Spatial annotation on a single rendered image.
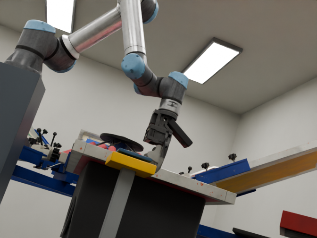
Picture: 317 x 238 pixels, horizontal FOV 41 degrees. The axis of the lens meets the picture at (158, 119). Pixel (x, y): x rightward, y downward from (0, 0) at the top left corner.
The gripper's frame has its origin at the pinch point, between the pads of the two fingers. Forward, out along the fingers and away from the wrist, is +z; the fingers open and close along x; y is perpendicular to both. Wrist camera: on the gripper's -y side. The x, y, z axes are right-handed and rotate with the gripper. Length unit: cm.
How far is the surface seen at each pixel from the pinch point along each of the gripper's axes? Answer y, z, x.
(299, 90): -200, -194, -298
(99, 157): 19.8, 2.6, 1.9
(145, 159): 8.8, 1.9, 24.1
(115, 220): 11.4, 20.3, 21.2
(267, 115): -200, -177, -371
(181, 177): -8.6, 0.0, 1.9
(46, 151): 42, -4, -89
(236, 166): -57, -28, -75
